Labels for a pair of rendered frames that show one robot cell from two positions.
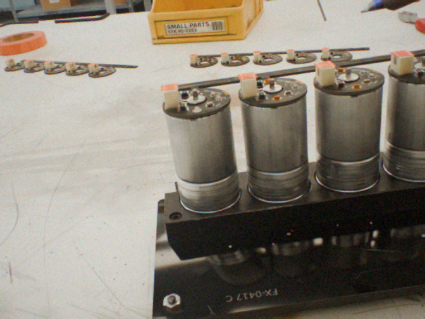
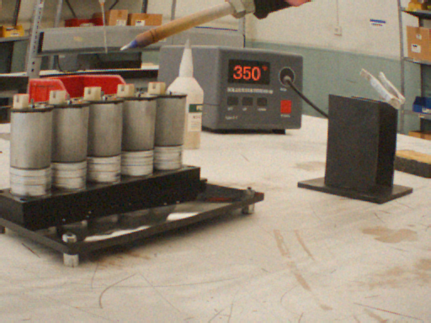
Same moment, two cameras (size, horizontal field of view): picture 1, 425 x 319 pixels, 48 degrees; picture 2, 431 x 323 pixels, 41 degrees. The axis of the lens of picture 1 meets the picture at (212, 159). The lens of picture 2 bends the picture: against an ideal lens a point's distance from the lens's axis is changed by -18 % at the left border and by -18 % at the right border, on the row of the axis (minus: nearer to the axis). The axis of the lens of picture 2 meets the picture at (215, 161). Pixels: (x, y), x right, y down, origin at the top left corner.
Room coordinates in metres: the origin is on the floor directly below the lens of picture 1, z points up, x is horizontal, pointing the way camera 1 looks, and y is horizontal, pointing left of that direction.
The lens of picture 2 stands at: (-0.07, 0.20, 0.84)
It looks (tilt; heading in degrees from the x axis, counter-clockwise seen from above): 9 degrees down; 302
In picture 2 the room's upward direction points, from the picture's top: 3 degrees clockwise
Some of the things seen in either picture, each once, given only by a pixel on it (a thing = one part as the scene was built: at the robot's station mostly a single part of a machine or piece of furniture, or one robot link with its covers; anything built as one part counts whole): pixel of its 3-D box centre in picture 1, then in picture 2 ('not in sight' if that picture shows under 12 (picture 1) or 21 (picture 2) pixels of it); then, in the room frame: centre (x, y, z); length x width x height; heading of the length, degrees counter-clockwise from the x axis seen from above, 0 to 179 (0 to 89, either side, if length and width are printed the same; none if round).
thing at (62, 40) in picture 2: not in sight; (145, 40); (1.94, -2.31, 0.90); 1.30 x 0.06 x 0.12; 75
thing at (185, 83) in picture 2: not in sight; (184, 91); (0.28, -0.30, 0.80); 0.03 x 0.03 x 0.10
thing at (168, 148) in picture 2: not in sight; (162, 136); (0.16, -0.11, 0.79); 0.02 x 0.02 x 0.05
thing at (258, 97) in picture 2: not in sight; (227, 85); (0.35, -0.48, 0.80); 0.15 x 0.12 x 0.10; 151
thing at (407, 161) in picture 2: not in sight; (417, 161); (0.07, -0.38, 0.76); 0.07 x 0.05 x 0.02; 156
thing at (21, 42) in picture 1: (19, 42); not in sight; (0.56, 0.20, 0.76); 0.06 x 0.06 x 0.01
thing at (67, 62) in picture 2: not in sight; (72, 62); (2.17, -2.02, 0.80); 0.15 x 0.12 x 0.10; 4
